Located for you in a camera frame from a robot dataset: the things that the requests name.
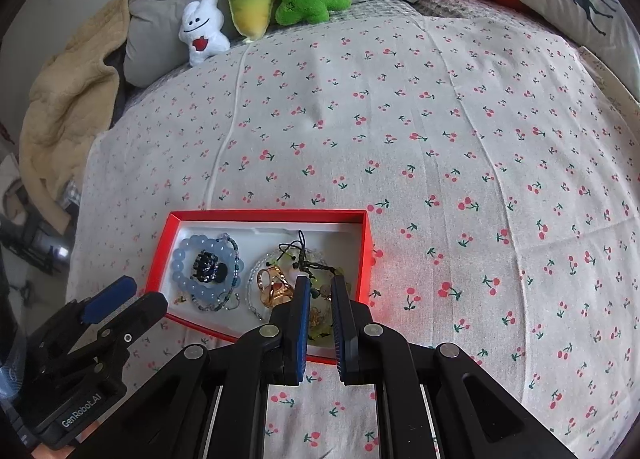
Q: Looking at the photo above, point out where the gold wire ring ornament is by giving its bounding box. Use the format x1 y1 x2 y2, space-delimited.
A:
256 265 294 309

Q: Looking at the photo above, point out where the green beaded cord charm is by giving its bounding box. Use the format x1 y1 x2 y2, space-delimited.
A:
276 231 345 347

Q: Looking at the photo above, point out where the black hair claw clip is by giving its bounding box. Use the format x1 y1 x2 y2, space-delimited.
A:
192 251 229 283

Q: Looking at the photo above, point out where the red jewelry box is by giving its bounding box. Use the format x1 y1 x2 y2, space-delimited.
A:
145 210 373 364

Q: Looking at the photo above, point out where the cherry print bed sheet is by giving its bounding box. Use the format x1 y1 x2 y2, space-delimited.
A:
67 3 639 458

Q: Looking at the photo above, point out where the beige knitted blanket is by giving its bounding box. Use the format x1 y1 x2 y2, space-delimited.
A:
18 0 130 234

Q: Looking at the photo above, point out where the white ghost plush toy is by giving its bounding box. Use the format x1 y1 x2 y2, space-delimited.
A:
178 0 231 67

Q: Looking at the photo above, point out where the white deer print pillow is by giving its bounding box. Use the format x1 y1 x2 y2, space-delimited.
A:
519 0 639 97

